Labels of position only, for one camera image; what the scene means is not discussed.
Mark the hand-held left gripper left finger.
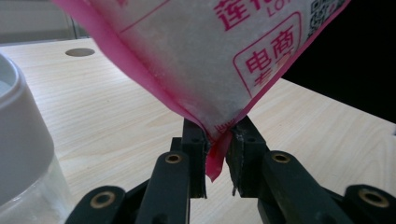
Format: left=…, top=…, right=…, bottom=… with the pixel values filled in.
left=171, top=118, right=209, bottom=199

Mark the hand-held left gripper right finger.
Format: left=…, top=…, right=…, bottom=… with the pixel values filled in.
left=225, top=115, right=271, bottom=198

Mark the pink and white powder bag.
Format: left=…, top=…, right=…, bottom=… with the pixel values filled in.
left=50, top=0, right=351, bottom=183

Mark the clear jar with grey lid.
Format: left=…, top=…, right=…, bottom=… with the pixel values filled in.
left=0, top=51, right=77, bottom=224

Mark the round grey table grommet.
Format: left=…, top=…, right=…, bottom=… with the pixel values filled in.
left=64, top=47, right=96, bottom=58

